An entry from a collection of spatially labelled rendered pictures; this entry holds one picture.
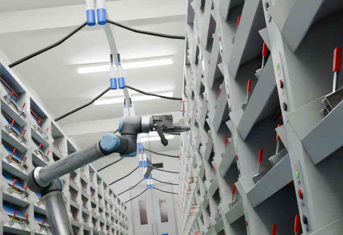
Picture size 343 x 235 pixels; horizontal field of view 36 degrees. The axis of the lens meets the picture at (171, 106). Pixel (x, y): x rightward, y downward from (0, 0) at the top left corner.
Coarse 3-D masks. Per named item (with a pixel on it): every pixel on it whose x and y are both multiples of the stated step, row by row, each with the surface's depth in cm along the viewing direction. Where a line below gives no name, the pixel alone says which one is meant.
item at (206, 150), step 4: (208, 120) 244; (208, 124) 243; (208, 140) 263; (208, 144) 269; (204, 148) 301; (208, 148) 275; (212, 148) 288; (204, 152) 301; (208, 152) 281; (208, 156) 287; (208, 160) 296
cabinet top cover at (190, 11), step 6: (192, 0) 296; (186, 12) 316; (192, 12) 310; (186, 18) 322; (192, 18) 318; (186, 30) 334; (186, 36) 342; (186, 42) 352; (186, 48) 362; (186, 54) 372; (186, 60) 383
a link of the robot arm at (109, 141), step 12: (96, 144) 269; (108, 144) 264; (120, 144) 267; (72, 156) 275; (84, 156) 272; (96, 156) 270; (36, 168) 286; (48, 168) 281; (60, 168) 278; (72, 168) 277; (36, 180) 283; (48, 180) 284; (36, 192) 292
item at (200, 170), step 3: (201, 150) 311; (201, 153) 310; (201, 159) 326; (201, 165) 332; (195, 168) 369; (198, 168) 369; (201, 168) 338; (198, 171) 368; (201, 171) 345; (201, 174) 353; (201, 177) 360
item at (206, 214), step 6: (186, 66) 390; (186, 72) 389; (186, 78) 388; (192, 96) 384; (192, 102) 382; (192, 108) 381; (192, 126) 377; (198, 126) 377; (192, 132) 383; (198, 156) 371; (198, 162) 370; (198, 174) 370; (204, 174) 368; (204, 180) 366; (204, 192) 364; (204, 210) 361; (204, 216) 359; (204, 222) 359
